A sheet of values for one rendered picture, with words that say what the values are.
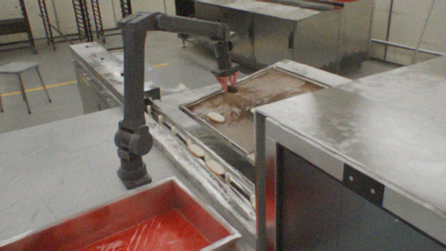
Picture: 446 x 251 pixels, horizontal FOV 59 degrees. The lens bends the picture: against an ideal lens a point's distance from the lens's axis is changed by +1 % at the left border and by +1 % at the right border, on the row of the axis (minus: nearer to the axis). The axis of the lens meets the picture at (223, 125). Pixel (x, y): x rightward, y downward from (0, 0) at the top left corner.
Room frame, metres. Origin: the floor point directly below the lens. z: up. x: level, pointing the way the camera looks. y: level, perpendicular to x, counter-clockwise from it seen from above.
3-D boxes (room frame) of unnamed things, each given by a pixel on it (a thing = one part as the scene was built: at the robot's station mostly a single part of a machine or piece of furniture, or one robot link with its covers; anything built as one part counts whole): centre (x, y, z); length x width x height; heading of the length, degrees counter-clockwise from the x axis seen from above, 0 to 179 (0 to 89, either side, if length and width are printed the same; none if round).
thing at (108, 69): (2.27, 0.67, 0.89); 1.25 x 0.18 x 0.09; 29
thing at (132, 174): (1.13, 0.31, 0.86); 0.12 x 0.09 x 0.08; 29
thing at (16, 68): (4.05, 2.12, 0.23); 0.36 x 0.36 x 0.46; 75
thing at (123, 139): (1.15, 0.30, 0.94); 0.09 x 0.05 x 0.10; 144
